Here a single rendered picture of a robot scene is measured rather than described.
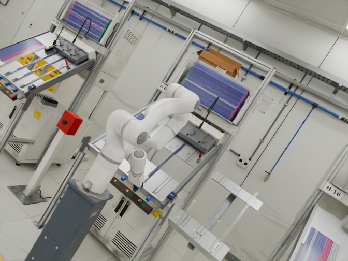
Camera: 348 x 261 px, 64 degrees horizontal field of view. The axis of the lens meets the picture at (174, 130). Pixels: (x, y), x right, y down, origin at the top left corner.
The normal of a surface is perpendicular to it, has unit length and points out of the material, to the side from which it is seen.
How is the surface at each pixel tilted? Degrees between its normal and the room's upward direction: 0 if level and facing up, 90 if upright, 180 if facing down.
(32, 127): 90
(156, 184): 43
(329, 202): 90
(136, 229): 90
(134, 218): 90
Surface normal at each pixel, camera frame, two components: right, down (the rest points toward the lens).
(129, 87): -0.34, -0.12
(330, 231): 0.14, -0.69
